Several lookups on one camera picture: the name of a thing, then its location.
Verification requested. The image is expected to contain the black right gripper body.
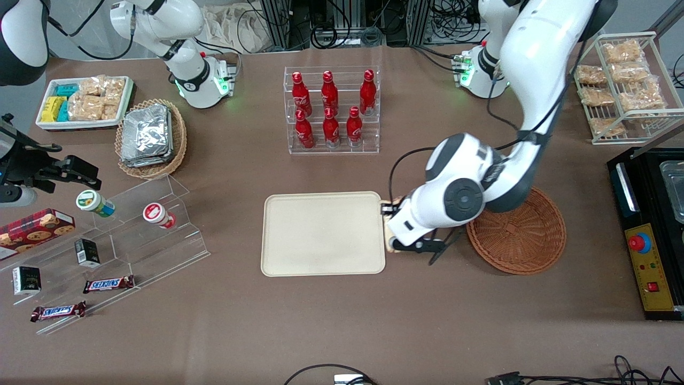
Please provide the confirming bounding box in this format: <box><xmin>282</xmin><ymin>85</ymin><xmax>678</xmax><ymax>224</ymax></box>
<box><xmin>0</xmin><ymin>119</ymin><xmax>36</xmax><ymax>186</ymax></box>

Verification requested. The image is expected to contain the triangular sandwich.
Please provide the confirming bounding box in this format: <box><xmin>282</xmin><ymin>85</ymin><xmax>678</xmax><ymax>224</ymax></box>
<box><xmin>382</xmin><ymin>198</ymin><xmax>402</xmax><ymax>253</ymax></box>

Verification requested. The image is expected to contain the white rectangular snack tray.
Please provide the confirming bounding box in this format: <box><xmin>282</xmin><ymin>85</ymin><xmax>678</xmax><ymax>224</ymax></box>
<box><xmin>35</xmin><ymin>75</ymin><xmax>135</xmax><ymax>132</ymax></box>

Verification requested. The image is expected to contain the beige rectangular tray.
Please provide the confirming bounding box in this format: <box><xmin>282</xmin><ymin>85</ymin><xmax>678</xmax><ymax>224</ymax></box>
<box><xmin>261</xmin><ymin>191</ymin><xmax>386</xmax><ymax>278</ymax></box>

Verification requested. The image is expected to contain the round brown wicker basket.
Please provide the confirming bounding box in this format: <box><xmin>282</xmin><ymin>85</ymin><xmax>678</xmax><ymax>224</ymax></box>
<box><xmin>465</xmin><ymin>186</ymin><xmax>568</xmax><ymax>276</ymax></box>

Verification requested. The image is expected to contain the oval light wicker basket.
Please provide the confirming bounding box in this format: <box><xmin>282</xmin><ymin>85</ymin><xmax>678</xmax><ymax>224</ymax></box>
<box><xmin>114</xmin><ymin>98</ymin><xmax>188</xmax><ymax>180</ymax></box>

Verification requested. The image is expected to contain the green lid yogurt cup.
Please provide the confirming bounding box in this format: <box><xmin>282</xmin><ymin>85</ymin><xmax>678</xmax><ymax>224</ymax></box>
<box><xmin>75</xmin><ymin>189</ymin><xmax>116</xmax><ymax>218</ymax></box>

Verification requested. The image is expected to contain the red tartan cookie box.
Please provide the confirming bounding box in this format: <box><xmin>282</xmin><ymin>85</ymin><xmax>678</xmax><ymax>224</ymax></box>
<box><xmin>0</xmin><ymin>208</ymin><xmax>76</xmax><ymax>261</ymax></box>

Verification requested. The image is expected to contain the yellow snack packet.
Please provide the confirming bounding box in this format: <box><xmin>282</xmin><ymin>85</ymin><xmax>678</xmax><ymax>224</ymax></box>
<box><xmin>41</xmin><ymin>96</ymin><xmax>66</xmax><ymax>123</ymax></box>

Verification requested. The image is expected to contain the clear acrylic bottle rack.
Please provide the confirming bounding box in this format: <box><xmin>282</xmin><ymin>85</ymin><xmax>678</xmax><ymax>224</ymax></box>
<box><xmin>284</xmin><ymin>66</ymin><xmax>380</xmax><ymax>156</ymax></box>

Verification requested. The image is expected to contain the silver foil packet stack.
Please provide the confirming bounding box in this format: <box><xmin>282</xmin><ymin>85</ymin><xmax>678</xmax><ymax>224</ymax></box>
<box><xmin>121</xmin><ymin>104</ymin><xmax>174</xmax><ymax>168</ymax></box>

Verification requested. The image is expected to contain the small black carton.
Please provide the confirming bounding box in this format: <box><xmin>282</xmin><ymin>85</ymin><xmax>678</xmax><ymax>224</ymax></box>
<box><xmin>74</xmin><ymin>238</ymin><xmax>102</xmax><ymax>268</ymax></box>
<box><xmin>12</xmin><ymin>265</ymin><xmax>42</xmax><ymax>296</ymax></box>

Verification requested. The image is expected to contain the red cola bottle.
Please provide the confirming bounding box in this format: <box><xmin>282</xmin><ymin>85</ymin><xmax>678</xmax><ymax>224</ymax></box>
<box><xmin>346</xmin><ymin>105</ymin><xmax>364</xmax><ymax>148</ymax></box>
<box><xmin>321</xmin><ymin>70</ymin><xmax>339</xmax><ymax>114</ymax></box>
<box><xmin>291</xmin><ymin>72</ymin><xmax>313</xmax><ymax>116</ymax></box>
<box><xmin>294</xmin><ymin>109</ymin><xmax>316</xmax><ymax>150</ymax></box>
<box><xmin>322</xmin><ymin>106</ymin><xmax>341</xmax><ymax>148</ymax></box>
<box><xmin>359</xmin><ymin>69</ymin><xmax>377</xmax><ymax>116</ymax></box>

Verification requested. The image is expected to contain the red lid yogurt cup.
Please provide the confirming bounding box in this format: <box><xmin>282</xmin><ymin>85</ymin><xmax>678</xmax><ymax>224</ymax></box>
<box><xmin>142</xmin><ymin>202</ymin><xmax>177</xmax><ymax>230</ymax></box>

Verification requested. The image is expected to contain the clear acrylic step shelf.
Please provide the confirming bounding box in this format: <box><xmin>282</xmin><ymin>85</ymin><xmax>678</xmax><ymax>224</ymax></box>
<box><xmin>0</xmin><ymin>173</ymin><xmax>211</xmax><ymax>336</ymax></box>

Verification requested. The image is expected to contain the brown snickers bar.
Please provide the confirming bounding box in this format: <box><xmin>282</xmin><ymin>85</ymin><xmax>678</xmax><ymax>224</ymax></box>
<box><xmin>30</xmin><ymin>301</ymin><xmax>87</xmax><ymax>323</ymax></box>
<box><xmin>82</xmin><ymin>275</ymin><xmax>136</xmax><ymax>294</ymax></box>

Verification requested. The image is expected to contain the beige cloth bag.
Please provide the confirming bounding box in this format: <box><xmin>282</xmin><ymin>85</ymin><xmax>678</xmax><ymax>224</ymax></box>
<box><xmin>202</xmin><ymin>2</ymin><xmax>269</xmax><ymax>55</ymax></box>

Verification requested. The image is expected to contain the bagged brown pastry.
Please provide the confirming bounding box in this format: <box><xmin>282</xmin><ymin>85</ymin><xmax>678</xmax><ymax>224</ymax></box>
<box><xmin>578</xmin><ymin>86</ymin><xmax>616</xmax><ymax>107</ymax></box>
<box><xmin>609</xmin><ymin>62</ymin><xmax>651</xmax><ymax>84</ymax></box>
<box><xmin>601</xmin><ymin>40</ymin><xmax>645</xmax><ymax>65</ymax></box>
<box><xmin>587</xmin><ymin>117</ymin><xmax>626</xmax><ymax>137</ymax></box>
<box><xmin>576</xmin><ymin>65</ymin><xmax>608</xmax><ymax>86</ymax></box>
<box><xmin>619</xmin><ymin>78</ymin><xmax>667</xmax><ymax>112</ymax></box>

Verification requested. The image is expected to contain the black yellow control box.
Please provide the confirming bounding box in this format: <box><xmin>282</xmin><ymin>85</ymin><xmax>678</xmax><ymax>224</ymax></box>
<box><xmin>606</xmin><ymin>147</ymin><xmax>684</xmax><ymax>322</ymax></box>

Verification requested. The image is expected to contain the clear plastic container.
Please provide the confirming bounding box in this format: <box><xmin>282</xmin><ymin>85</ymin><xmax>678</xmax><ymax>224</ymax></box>
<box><xmin>659</xmin><ymin>160</ymin><xmax>684</xmax><ymax>224</ymax></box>

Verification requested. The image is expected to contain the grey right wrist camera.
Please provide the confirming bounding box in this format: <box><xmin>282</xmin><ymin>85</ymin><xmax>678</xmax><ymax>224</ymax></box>
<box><xmin>0</xmin><ymin>184</ymin><xmax>38</xmax><ymax>208</ymax></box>

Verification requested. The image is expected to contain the black cable with white plug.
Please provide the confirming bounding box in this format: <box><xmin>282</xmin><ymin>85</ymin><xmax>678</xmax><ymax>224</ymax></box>
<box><xmin>283</xmin><ymin>363</ymin><xmax>378</xmax><ymax>385</ymax></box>

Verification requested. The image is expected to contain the black connector cable bundle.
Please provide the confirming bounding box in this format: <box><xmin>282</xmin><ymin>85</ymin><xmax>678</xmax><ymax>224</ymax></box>
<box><xmin>485</xmin><ymin>355</ymin><xmax>684</xmax><ymax>385</ymax></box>

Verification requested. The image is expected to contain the aluminium frame rack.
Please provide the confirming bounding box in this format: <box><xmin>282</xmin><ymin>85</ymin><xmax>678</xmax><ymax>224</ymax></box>
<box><xmin>259</xmin><ymin>0</ymin><xmax>434</xmax><ymax>50</ymax></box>

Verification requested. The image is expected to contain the white wire shelf rack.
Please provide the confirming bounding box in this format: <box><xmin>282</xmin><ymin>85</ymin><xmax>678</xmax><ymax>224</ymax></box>
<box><xmin>573</xmin><ymin>31</ymin><xmax>684</xmax><ymax>146</ymax></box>

